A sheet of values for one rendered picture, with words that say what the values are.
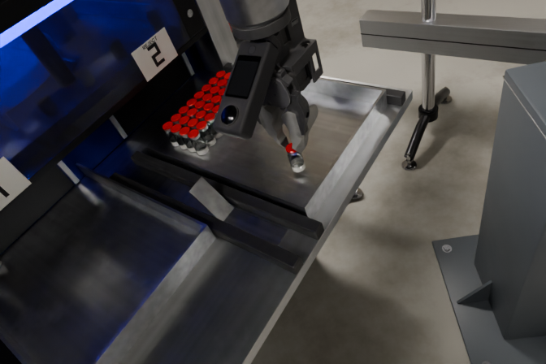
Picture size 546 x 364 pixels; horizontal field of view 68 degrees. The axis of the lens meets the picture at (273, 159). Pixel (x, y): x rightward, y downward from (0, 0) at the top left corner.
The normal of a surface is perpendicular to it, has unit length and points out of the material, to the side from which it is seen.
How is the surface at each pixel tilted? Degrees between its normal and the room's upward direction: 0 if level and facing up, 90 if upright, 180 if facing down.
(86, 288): 0
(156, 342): 0
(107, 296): 0
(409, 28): 90
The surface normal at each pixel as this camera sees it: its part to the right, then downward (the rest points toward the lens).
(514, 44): -0.54, 0.69
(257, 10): 0.17, 0.67
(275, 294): -0.26, -0.68
